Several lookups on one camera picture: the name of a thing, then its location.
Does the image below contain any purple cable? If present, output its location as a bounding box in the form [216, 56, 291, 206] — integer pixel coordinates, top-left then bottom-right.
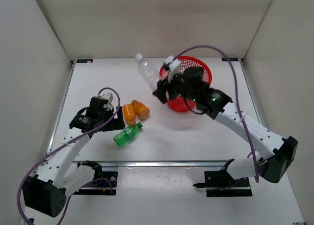
[16, 87, 121, 225]
[171, 45, 260, 184]

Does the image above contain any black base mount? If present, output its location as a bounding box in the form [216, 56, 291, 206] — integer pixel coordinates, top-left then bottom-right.
[193, 170, 253, 197]
[74, 167, 118, 196]

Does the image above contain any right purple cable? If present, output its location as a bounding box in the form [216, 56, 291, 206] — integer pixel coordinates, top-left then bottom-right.
[171, 45, 260, 184]

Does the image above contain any orange bottle patterned label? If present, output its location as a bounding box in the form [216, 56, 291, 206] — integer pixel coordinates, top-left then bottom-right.
[131, 100, 150, 119]

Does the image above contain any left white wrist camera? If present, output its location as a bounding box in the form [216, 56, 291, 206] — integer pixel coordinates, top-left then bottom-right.
[98, 93, 113, 103]

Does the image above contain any orange juice bottle upright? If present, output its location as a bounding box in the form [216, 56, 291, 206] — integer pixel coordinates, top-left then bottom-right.
[122, 104, 136, 126]

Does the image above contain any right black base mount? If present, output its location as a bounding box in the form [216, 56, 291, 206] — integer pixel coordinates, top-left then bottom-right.
[193, 170, 253, 197]

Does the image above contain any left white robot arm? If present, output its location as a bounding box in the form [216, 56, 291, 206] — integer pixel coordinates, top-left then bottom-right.
[22, 93, 125, 218]

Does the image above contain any large clear plastic bottle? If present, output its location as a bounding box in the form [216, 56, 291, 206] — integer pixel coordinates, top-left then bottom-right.
[134, 53, 159, 91]

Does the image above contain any right black table label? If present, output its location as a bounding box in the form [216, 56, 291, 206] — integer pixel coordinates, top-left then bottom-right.
[221, 57, 239, 62]

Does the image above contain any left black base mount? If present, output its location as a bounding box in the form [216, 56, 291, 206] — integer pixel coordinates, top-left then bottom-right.
[74, 167, 118, 196]

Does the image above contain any red plastic mesh basket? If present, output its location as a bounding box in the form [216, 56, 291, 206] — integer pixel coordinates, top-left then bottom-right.
[166, 56, 212, 113]

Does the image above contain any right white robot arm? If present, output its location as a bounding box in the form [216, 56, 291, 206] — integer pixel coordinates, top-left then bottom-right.
[153, 68, 298, 186]

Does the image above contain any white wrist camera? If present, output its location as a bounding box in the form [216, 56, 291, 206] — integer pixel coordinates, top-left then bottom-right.
[98, 93, 113, 103]
[163, 56, 181, 83]

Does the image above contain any black table label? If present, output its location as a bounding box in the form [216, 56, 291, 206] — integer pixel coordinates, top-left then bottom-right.
[221, 57, 239, 62]
[76, 59, 93, 63]

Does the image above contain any left black table label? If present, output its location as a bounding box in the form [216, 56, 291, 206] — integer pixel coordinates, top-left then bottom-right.
[76, 59, 93, 63]

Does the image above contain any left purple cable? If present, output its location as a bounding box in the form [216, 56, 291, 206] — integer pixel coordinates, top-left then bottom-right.
[16, 87, 121, 225]

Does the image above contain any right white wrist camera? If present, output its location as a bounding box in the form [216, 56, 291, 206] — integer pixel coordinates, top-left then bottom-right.
[163, 56, 181, 83]

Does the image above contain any green plastic bottle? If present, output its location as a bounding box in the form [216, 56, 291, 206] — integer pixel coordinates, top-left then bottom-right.
[113, 122, 143, 146]

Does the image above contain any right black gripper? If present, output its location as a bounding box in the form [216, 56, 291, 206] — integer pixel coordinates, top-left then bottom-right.
[155, 69, 199, 103]

